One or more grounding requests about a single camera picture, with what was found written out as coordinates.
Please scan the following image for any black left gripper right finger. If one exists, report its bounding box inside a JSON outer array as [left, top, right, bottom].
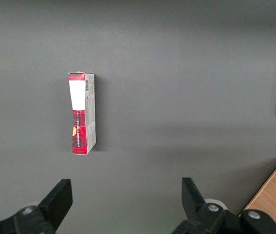
[[171, 177, 276, 234]]

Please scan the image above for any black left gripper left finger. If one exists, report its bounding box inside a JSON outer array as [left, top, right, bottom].
[[0, 178, 74, 234]]

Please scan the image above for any light wooden board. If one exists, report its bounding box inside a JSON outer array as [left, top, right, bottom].
[[239, 155, 276, 234]]

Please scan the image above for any red plaid cardboard box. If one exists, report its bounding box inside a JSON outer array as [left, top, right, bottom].
[[68, 71, 97, 155]]

